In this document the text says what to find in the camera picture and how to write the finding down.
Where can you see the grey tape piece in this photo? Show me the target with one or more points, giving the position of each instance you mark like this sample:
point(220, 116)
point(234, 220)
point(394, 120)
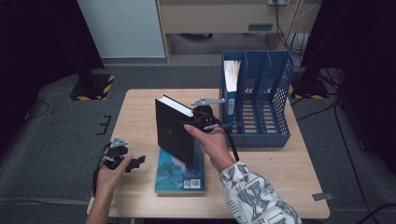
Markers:
point(322, 196)
point(87, 196)

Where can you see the white power strip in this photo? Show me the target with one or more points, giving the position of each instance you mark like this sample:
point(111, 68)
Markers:
point(278, 2)

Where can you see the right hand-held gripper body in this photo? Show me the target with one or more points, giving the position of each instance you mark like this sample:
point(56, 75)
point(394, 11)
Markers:
point(205, 118)

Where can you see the person's right hand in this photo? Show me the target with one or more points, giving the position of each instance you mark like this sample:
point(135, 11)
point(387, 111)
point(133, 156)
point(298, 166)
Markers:
point(214, 146)

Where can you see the black book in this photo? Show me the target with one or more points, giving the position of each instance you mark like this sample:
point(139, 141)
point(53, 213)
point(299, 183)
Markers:
point(172, 137)

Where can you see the white panel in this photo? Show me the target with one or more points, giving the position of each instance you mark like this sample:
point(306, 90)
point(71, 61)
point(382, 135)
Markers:
point(124, 28)

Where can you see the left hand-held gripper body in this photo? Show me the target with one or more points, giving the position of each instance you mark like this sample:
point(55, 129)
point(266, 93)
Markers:
point(115, 154)

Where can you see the blue plastic file rack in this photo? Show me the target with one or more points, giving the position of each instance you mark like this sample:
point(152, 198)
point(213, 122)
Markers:
point(264, 138)

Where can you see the dark curtain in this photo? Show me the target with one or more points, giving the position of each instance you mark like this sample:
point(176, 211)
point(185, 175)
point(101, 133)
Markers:
point(367, 62)
point(37, 46)

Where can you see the dark blue illustrated book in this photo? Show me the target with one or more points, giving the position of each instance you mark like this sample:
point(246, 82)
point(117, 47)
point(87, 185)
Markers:
point(177, 177)

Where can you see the black tape floor mark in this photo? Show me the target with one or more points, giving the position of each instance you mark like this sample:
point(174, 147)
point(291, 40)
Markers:
point(105, 125)

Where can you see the striped black stand base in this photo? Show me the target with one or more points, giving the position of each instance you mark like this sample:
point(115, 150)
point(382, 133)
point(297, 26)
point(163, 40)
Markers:
point(93, 88)
point(309, 88)

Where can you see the light blue book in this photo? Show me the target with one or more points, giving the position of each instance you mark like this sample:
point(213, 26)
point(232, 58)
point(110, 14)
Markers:
point(232, 77)

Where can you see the beige wooden cabinet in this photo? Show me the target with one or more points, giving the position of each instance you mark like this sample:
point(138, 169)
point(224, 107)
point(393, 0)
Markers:
point(218, 17)

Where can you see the person's left hand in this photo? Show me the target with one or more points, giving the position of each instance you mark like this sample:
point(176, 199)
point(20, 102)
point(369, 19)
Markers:
point(109, 182)

